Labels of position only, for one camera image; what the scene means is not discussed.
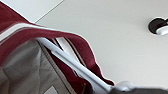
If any white wardrobe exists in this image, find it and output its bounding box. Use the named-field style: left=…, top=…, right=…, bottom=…
left=0, top=0, right=168, bottom=91

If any black wall hook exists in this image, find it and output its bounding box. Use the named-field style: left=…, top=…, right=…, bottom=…
left=147, top=17, right=168, bottom=36

